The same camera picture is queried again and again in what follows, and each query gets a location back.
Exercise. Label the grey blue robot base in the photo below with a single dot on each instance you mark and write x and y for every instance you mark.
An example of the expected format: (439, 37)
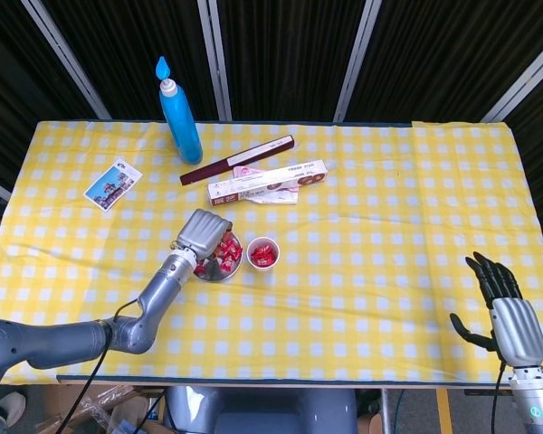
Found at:
(262, 411)

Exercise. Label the blue plastic bottle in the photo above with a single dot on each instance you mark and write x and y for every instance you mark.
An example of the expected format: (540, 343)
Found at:
(181, 131)

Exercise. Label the brown cardboard box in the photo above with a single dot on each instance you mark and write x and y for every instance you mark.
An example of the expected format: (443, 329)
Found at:
(117, 407)

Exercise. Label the white shoe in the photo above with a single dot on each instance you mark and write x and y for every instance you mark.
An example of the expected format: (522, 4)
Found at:
(13, 404)

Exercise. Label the white red baking paper box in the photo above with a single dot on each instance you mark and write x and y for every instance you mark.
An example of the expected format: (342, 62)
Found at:
(271, 181)

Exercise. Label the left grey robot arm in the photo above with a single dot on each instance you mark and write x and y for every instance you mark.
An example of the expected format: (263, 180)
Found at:
(158, 294)

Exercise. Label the round metal plate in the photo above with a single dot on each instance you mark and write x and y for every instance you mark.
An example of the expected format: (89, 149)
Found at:
(233, 275)

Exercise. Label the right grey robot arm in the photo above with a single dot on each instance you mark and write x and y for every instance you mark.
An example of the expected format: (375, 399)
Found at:
(534, 407)

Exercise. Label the photo postcard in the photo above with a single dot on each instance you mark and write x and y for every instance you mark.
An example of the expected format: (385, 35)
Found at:
(113, 183)

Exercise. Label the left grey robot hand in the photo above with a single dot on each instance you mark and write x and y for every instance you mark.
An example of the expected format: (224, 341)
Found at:
(203, 233)

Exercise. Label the yellow white checked tablecloth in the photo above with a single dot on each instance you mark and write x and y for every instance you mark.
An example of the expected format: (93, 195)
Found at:
(344, 294)

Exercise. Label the metal table leg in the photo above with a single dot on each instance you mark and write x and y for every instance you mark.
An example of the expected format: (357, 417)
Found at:
(385, 411)

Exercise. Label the long dark red box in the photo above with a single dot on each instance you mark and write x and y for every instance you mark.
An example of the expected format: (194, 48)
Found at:
(253, 152)

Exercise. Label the white paper cup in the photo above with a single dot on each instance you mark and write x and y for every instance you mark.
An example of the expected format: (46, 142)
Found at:
(262, 242)

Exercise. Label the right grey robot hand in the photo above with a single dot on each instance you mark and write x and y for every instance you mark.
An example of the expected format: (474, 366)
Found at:
(518, 327)

